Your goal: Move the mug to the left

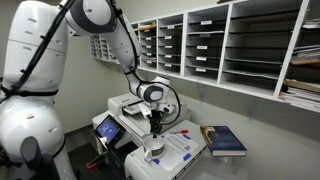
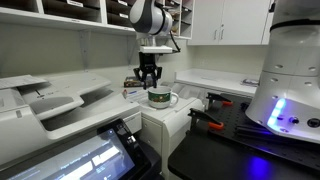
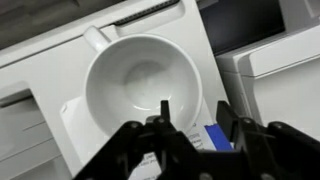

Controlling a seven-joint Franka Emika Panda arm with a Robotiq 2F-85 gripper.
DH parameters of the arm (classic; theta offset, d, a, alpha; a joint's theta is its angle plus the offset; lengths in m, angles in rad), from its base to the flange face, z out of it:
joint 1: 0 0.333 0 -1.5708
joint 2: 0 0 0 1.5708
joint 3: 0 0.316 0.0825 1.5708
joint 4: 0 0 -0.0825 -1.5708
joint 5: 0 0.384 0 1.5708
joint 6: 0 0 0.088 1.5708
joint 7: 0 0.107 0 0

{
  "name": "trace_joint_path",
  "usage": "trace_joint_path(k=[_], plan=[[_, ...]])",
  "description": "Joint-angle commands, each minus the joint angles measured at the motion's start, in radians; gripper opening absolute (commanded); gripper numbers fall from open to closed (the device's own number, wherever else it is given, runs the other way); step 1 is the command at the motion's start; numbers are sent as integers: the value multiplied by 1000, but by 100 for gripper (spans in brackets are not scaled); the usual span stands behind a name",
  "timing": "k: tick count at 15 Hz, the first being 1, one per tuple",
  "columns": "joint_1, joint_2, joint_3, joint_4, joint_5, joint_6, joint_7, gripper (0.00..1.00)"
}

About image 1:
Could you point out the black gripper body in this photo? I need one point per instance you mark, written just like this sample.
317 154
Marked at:
156 117

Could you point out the white mug with green print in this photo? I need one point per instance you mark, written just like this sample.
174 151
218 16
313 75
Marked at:
154 150

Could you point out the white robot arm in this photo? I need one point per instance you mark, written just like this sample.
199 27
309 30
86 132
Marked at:
36 66

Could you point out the blue tape piece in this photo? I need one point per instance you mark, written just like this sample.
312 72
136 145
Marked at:
162 136
156 162
186 137
187 156

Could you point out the red marker pen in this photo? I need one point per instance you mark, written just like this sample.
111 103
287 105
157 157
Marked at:
179 131

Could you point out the white printed paper sheet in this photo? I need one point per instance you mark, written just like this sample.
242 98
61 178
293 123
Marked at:
178 148

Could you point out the white copier main unit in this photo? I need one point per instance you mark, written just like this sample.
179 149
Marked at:
123 110

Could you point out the white copier side unit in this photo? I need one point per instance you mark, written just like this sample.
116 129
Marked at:
170 166

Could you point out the black copier touchscreen panel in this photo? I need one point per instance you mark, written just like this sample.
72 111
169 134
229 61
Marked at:
108 130

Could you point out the blue hardcover book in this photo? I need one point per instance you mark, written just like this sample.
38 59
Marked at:
225 140

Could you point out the small white sorter shelf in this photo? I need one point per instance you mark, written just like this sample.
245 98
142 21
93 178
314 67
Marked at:
101 50

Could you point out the yellow folder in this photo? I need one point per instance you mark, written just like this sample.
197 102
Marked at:
147 27

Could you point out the large white mail sorter shelf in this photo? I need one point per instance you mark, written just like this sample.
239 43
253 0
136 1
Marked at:
253 46

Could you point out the stack of white papers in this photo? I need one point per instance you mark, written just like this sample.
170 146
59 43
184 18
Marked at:
301 98

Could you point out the tan folder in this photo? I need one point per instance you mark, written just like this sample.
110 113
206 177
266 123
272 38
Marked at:
303 85

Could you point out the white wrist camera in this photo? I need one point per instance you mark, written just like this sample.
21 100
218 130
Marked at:
166 108

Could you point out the dark grey foreground mount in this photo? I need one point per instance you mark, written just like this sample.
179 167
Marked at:
36 160

